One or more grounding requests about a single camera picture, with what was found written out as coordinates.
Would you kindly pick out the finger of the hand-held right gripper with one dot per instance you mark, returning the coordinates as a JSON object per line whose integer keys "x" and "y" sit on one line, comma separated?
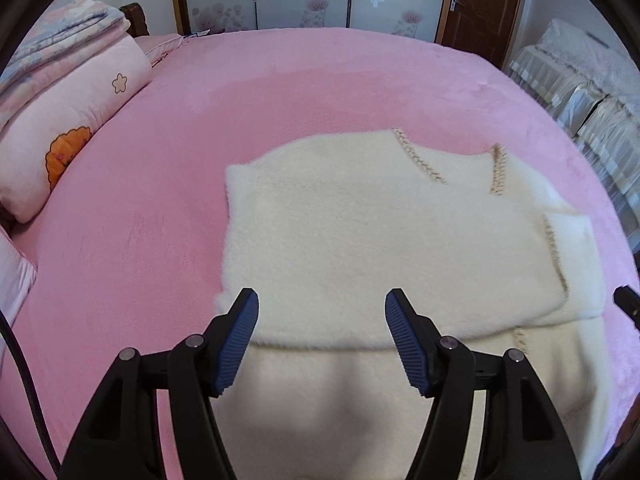
{"x": 629, "y": 300}

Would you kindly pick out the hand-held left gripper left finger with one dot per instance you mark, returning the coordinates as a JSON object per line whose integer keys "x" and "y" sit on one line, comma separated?
{"x": 235, "y": 340}

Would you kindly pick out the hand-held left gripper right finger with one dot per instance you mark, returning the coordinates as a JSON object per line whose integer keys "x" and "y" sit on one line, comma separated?
{"x": 407, "y": 340}

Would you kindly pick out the white fluffy cardigan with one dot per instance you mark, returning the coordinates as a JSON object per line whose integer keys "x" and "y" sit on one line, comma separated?
{"x": 350, "y": 220}

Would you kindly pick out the lace covered furniture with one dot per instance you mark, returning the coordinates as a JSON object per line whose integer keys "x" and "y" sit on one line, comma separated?
{"x": 585, "y": 90}

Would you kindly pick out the pale pink printed pillow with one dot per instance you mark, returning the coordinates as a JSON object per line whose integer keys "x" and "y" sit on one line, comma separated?
{"x": 15, "y": 285}

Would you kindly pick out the pink bed blanket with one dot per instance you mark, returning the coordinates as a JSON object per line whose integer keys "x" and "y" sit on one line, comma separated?
{"x": 250, "y": 95}

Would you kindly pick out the pink pillow orange flower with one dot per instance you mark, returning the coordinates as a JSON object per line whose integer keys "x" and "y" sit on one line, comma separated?
{"x": 70, "y": 120}

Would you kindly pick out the pink frilled pillow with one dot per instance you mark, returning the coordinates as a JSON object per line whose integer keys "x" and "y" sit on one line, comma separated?
{"x": 162, "y": 46}

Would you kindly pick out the brown wooden door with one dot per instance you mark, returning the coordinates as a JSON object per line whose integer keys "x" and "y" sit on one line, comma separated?
{"x": 485, "y": 5}

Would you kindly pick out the dark wooden headboard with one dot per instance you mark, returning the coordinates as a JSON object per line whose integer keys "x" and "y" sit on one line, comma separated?
{"x": 137, "y": 20}

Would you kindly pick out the folded floral blanket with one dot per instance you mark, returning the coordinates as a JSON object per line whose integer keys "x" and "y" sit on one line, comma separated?
{"x": 60, "y": 35}

